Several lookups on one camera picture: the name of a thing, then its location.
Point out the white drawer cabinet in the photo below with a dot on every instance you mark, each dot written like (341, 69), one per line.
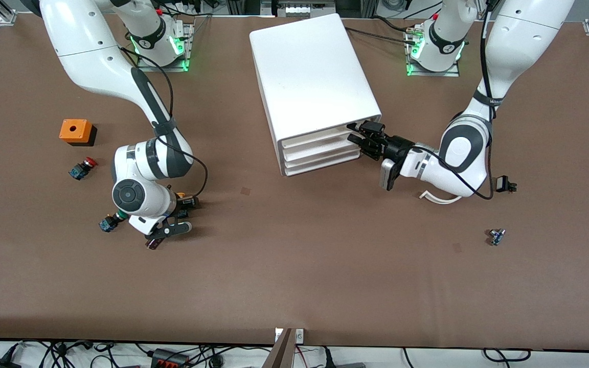
(310, 66)

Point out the black plug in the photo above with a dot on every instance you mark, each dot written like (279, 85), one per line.
(327, 360)

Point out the dark purple capacitor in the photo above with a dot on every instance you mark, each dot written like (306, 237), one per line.
(152, 245)

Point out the green push button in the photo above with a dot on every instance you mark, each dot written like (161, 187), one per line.
(106, 224)

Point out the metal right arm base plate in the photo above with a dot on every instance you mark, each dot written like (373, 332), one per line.
(188, 51)

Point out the red push button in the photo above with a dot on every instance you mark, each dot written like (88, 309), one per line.
(82, 168)

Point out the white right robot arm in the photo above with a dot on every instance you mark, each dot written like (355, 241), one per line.
(95, 56)

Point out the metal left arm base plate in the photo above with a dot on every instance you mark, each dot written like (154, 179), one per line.
(450, 74)

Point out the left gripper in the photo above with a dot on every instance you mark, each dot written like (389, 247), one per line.
(395, 147)

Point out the small blue potentiometer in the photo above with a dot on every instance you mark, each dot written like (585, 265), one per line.
(496, 236)

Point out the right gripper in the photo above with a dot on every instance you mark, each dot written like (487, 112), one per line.
(182, 205)

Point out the yellow push button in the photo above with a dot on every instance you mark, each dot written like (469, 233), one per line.
(179, 195)

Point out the small black connector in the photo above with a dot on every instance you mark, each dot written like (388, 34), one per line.
(502, 184)

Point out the orange box with hole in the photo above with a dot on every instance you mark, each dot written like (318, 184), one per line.
(82, 133)

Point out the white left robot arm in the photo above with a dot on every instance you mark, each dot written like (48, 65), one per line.
(519, 41)

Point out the black power adapter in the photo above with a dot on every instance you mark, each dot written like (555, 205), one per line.
(0, 364)

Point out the wooden post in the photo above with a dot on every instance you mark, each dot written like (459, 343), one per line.
(279, 355)

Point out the white plastic drawer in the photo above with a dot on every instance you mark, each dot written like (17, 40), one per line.
(320, 148)
(320, 165)
(320, 157)
(320, 138)

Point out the grey terminal block device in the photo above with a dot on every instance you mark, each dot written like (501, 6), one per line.
(302, 9)

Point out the black power strip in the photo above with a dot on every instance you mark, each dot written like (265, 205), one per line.
(169, 359)

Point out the white curved plastic strip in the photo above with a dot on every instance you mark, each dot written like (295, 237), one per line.
(440, 201)

